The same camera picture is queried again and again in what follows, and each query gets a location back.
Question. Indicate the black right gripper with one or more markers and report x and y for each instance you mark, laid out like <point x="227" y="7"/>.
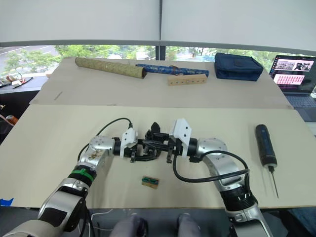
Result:
<point x="176" y="145"/>

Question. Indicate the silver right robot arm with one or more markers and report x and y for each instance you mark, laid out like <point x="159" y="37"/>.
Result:
<point x="214" y="145"/>

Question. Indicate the white roller blind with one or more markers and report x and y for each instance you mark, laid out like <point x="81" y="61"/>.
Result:
<point x="234" y="22"/>
<point x="74" y="19"/>

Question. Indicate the grey window post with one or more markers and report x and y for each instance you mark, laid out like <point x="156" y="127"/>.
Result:
<point x="160" y="53"/>

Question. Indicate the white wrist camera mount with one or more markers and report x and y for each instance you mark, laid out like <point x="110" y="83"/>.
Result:
<point x="181" y="129"/>
<point x="128" y="137"/>

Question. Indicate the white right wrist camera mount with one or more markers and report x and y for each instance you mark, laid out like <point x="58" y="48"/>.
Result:
<point x="181" y="129"/>

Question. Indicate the wooden block with holes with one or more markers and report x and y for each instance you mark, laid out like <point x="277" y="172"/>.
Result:
<point x="187" y="80"/>

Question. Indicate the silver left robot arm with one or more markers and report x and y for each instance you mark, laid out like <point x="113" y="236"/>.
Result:
<point x="98" y="144"/>

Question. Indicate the blue patterned scroll tube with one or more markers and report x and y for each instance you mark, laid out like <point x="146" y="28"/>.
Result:
<point x="160" y="69"/>

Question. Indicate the navy blue fabric pouch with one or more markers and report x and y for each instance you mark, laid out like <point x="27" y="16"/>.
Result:
<point x="237" y="65"/>

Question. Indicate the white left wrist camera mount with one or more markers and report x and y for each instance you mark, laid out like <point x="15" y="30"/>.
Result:
<point x="128" y="137"/>

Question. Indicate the black gripper body assembly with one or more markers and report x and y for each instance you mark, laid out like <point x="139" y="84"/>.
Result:
<point x="152" y="137"/>

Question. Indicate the black side desk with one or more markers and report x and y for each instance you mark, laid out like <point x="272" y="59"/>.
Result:
<point x="19" y="98"/>

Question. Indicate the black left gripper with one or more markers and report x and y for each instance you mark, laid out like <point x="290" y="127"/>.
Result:
<point x="130" y="150"/>

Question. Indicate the olive patterned scroll tube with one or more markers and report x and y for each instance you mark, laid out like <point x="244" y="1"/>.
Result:
<point x="111" y="67"/>

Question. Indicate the grey rounded shape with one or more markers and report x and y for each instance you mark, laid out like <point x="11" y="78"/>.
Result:
<point x="128" y="225"/>
<point x="188" y="225"/>

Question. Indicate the green screw holder on cardboard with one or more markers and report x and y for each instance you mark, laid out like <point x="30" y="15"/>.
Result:
<point x="150" y="181"/>

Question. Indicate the brown rounded object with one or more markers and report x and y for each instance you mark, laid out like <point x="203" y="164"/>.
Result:
<point x="12" y="119"/>

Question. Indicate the blue tape piece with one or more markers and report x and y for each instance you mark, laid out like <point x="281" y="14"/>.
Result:
<point x="6" y="202"/>

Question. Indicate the open laptop computer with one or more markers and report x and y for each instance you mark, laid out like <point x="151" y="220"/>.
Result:
<point x="291" y="71"/>

